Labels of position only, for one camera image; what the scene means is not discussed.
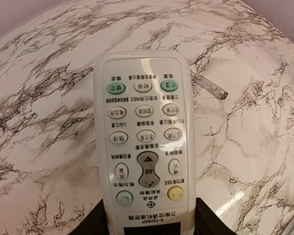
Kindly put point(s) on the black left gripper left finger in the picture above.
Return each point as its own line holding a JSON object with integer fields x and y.
{"x": 94, "y": 223}

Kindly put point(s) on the white remote control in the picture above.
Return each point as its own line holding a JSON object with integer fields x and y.
{"x": 144, "y": 126}

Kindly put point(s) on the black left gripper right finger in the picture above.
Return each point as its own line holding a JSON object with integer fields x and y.
{"x": 207, "y": 223}

